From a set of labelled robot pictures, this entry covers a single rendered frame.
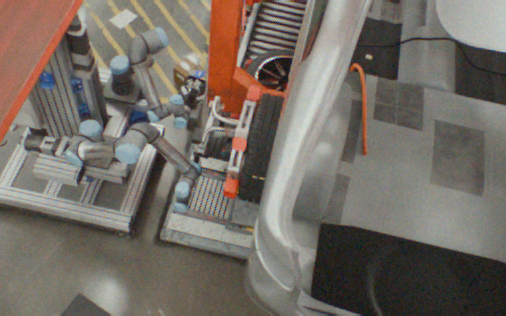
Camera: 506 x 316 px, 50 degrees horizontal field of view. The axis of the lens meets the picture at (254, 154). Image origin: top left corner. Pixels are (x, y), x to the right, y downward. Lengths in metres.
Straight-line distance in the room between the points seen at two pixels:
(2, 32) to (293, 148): 1.61
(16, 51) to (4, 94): 0.07
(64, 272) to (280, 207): 2.07
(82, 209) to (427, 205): 2.19
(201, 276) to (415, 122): 1.72
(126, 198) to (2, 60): 3.06
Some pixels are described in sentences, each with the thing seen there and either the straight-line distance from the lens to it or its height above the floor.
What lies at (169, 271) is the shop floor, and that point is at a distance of 3.78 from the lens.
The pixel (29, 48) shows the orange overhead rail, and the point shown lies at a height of 3.00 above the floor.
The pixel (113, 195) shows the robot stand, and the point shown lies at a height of 0.21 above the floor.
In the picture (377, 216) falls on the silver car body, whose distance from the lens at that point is 3.08.
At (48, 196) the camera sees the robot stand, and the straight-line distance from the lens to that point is 3.88.
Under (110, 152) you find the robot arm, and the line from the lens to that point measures 2.84.
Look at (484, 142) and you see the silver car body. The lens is 3.47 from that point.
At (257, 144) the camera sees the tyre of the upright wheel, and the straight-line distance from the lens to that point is 2.92.
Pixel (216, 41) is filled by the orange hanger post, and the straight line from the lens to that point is 3.31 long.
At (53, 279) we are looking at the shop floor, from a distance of 3.87.
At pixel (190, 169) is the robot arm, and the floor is 1.01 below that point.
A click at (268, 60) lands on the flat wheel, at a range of 4.18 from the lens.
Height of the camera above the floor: 3.53
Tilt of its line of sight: 57 degrees down
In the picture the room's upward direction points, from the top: 10 degrees clockwise
